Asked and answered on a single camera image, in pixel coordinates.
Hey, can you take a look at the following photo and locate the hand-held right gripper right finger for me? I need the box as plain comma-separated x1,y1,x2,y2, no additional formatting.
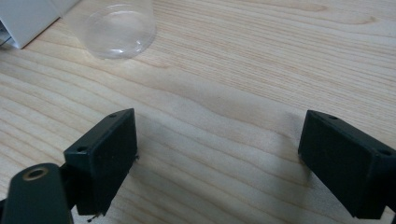
297,109,396,220

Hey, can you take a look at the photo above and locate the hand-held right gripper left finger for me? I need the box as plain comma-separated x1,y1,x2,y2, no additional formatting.
63,107,139,217

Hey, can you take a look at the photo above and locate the clear plastic cup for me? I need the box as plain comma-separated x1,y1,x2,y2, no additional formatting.
64,0,157,60

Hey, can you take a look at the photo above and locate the white box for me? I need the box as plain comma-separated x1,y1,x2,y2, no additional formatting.
0,0,82,50

